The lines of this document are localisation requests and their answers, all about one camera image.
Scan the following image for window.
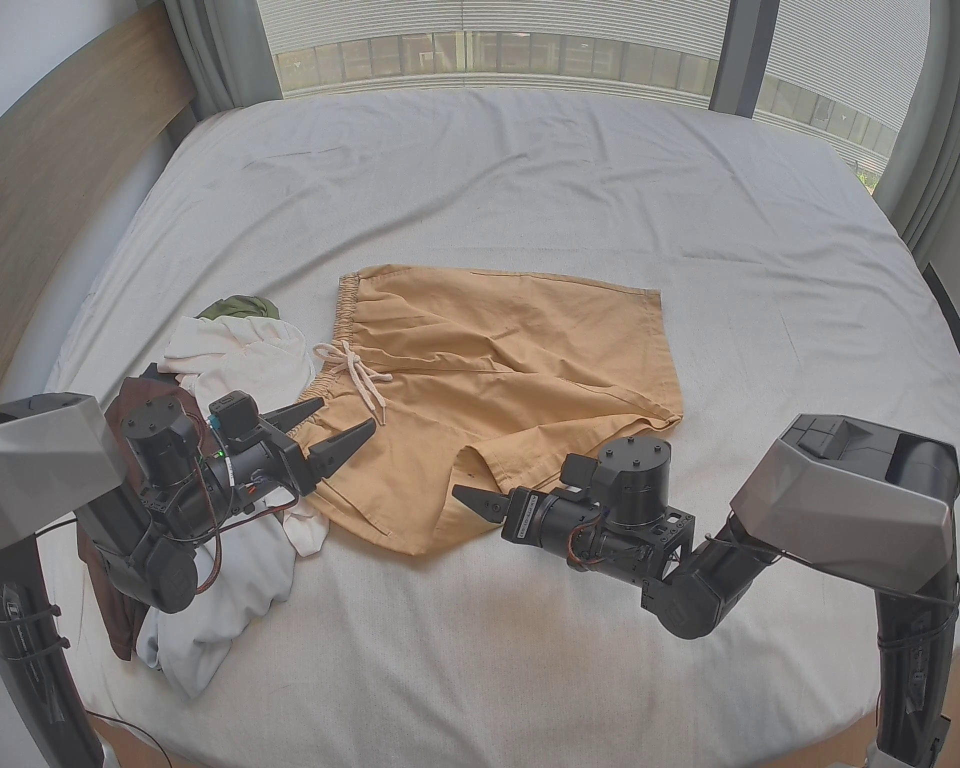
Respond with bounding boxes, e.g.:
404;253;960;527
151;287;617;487
255;0;931;177

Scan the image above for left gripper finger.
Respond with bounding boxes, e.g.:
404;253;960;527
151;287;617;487
261;399;326;451
309;420;376;489

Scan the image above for grey-green curtain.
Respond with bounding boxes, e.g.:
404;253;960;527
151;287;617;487
161;0;286;125
873;0;960;264

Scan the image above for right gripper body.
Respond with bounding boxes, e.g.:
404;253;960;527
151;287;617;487
501;486;605;567

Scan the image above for green garment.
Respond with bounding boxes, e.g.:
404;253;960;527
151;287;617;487
197;296;282;324

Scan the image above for bed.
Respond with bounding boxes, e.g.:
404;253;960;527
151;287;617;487
0;3;960;768

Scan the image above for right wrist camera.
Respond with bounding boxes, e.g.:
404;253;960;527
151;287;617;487
561;452;601;500

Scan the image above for brown garment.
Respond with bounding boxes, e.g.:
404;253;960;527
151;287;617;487
77;375;211;661

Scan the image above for pale grey garment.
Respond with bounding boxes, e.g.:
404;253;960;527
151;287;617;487
137;517;295;700

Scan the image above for tan shorts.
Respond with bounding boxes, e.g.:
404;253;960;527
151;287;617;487
298;262;685;558

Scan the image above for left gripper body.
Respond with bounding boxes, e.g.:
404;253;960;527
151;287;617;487
223;421;320;511

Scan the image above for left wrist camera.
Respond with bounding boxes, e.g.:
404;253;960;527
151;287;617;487
206;390;260;451

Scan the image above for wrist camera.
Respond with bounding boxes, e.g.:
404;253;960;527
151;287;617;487
206;390;260;451
561;452;601;500

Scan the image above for white garment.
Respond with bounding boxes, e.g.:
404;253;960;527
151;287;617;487
161;315;333;558

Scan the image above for black cable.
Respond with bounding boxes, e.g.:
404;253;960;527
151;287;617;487
86;708;177;768

